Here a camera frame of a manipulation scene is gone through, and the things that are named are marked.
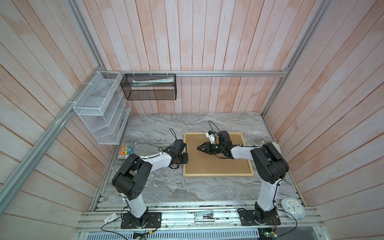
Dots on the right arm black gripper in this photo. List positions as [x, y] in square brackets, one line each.
[207, 146]

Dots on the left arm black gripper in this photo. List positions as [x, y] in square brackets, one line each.
[185, 160]

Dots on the brown cardboard backing board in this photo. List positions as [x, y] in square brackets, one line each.
[204, 166]

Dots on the light wooden picture frame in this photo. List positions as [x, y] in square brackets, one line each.
[216, 175]

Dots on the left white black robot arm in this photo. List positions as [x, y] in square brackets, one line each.
[132, 176]

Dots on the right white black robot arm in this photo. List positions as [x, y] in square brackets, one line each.
[270, 165]

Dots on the pack of coloured highlighters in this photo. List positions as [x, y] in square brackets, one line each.
[126, 150]

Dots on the paper inside black basket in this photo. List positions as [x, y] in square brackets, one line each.
[153, 82]

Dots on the white round clock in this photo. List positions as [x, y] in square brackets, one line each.
[293, 208]

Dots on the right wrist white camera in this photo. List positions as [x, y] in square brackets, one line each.
[211, 135]

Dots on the grey stapler on rail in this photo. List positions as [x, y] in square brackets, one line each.
[204, 216]

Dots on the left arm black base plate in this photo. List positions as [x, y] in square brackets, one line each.
[150, 220]

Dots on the black wire mesh basket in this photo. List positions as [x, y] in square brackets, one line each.
[148, 93]

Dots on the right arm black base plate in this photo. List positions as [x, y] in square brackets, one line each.
[258, 217]

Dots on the white wire mesh shelf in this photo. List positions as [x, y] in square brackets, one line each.
[104, 109]

